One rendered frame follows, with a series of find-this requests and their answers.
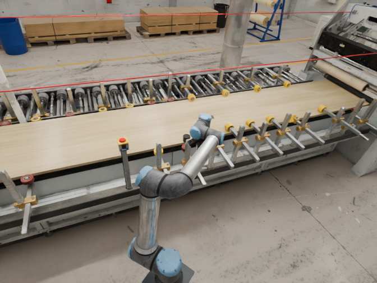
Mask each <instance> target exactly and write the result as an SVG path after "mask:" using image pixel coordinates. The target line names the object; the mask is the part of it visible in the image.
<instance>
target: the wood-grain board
mask: <svg viewBox="0 0 377 283"><path fill-rule="evenodd" d="M357 104H358V101H356V100H354V99H353V98H351V97H349V96H348V95H346V94H344V93H342V92H341V91H339V90H338V89H336V88H334V87H332V86H331V85H329V84H327V83H325V82H324V81H322V80H320V81H313V82H308V83H300V84H293V85H290V87H289V88H286V87H285V86H278V87H273V88H265V89H261V91H259V92H256V91H255V90H250V91H245V92H238V93H230V94H229V96H227V97H224V96H223V95H215V96H210V97H202V98H196V99H195V101H193V102H190V101H189V100H188V99H187V100H182V101H175V102H168V103H160V104H152V105H148V106H140V107H132V108H125V109H117V110H112V111H105V112H97V113H90V114H85V115H77V116H70V117H62V118H54V119H50V120H42V121H34V122H27V123H22V124H14V125H7V126H0V170H2V169H5V170H6V171H7V173H8V175H9V176H10V178H11V179H12V180H17V179H20V178H22V177H23V176H24V175H27V174H32V175H33V176H36V175H41V174H46V173H50V172H54V171H60V170H65V169H68V168H74V167H79V166H84V165H89V164H92V163H98V162H103V161H108V160H112V159H116V158H121V152H120V151H119V149H118V144H117V138H123V137H127V140H128V144H129V150H127V156H132V155H136V154H140V153H146V152H151V151H154V149H155V148H156V143H158V142H160V143H161V145H162V149H164V148H170V147H175V146H178V145H183V144H185V143H184V142H183V135H184V134H189V135H190V129H191V127H192V126H193V125H194V124H195V123H196V122H197V120H198V119H199V114H201V113H207V114H209V115H213V116H214V118H215V119H212V120H211V123H210V128H212V129H215V130H219V131H221V132H223V133H224V134H225V136H226V135H231V134H232V133H231V132H228V131H227V130H226V129H225V128H224V126H225V124H226V123H228V122H230V123H231V124H232V125H233V126H234V129H235V131H236V132H237V133H238V130H239V127H240V125H244V126H245V130H244V132H245V131H250V130H254V129H253V128H252V127H248V126H247V125H246V121H247V120H248V119H249V118H251V119H253V120H254V121H255V125H256V126H257V127H258V128H260V129H261V126H262V124H263V122H265V121H266V120H265V119H266V117H267V116H268V115H272V116H273V117H274V118H275V120H276V122H277V123H279V124H282V123H283V121H284V118H285V116H286V114H287V113H289V112H290V113H291V114H292V116H293V115H296V117H298V118H299V120H302V119H303V117H304V115H305V113H306V111H310V112H311V115H310V117H309V118H312V117H317V116H322V115H327V114H326V113H325V112H323V113H321V112H320V111H318V107H319V106H320V105H324V106H326V107H327V109H328V110H329V111H331V112H332V113H336V112H337V111H338V110H340V108H341V107H345V108H346V109H345V111H346V110H349V109H352V107H356V106H357ZM269 126H274V125H273V124H272V123H271V124H269V123H268V126H267V127H269Z"/></svg>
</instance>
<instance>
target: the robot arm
mask: <svg viewBox="0 0 377 283"><path fill-rule="evenodd" d="M211 118H212V117H211V115H209V114H207V113H201V114H199V119H198V120H197V122H196V123H195V124H194V125H193V126H192V127H191V129H190V136H191V137H192V139H190V140H189V141H187V142H188V144H189V146H192V145H194V144H196V152H195V153H194V155H193V156H192V157H191V158H190V159H189V161H188V162H187V163H186V164H185V165H184V167H183V168H182V170H181V171H178V172H175V173H174V175H169V174H167V173H165V172H162V171H160V170H157V169H156V168H154V167H150V166H145V167H144V168H142V169H141V171H140V172H139V173H138V175H137V177H136V180H135V185H137V186H139V187H140V202H139V221H138V232H137V236H136V237H135V238H134V239H133V241H132V242H131V245H130V246H129V248H128V257H129V258H130V259H132V261H134V262H136V263H138V264H140V265H141V266H143V267H145V268H146V269H148V270H149V271H151V272H153V273H155V275H154V280H155V283H182V280H183V272H182V269H181V267H182V260H181V256H180V254H179V252H178V251H176V250H175V249H173V248H163V247H162V246H160V245H158V239H157V237H156V234H157V225H158V216H159V207H160V198H161V197H162V198H166V199H172V198H178V197H181V196H183V195H185V194H187V193H188V192H189V191H190V190H191V188H192V187H193V180H194V179H195V177H196V176H197V175H198V173H199V172H200V170H201V169H202V167H203V166H204V165H205V163H206V161H207V160H208V159H209V157H210V156H211V154H212V153H213V151H214V150H215V148H216V147H217V146H218V145H222V143H223V140H224V136H225V134H224V133H223V132H221V131H218V130H215V129H212V128H210V123H211Z"/></svg>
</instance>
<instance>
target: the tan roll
mask: <svg viewBox="0 0 377 283"><path fill-rule="evenodd" d="M313 62H315V63H316V67H317V68H319V69H321V70H323V71H325V72H326V73H328V74H330V75H332V76H334V77H336V78H337V79H339V80H341V81H343V82H345V83H346V84H348V85H350V86H352V87H354V88H356V89H357V90H359V91H361V92H364V91H366V90H368V91H370V92H371V93H373V94H375V95H377V92H376V91H374V90H372V89H370V88H368V87H367V86H368V84H369V83H367V82H365V81H363V80H361V79H359V78H357V77H355V76H353V75H351V74H349V73H347V72H345V71H343V70H342V69H340V68H338V67H336V66H334V65H332V64H330V63H328V62H326V61H324V60H318V61H317V60H313Z"/></svg>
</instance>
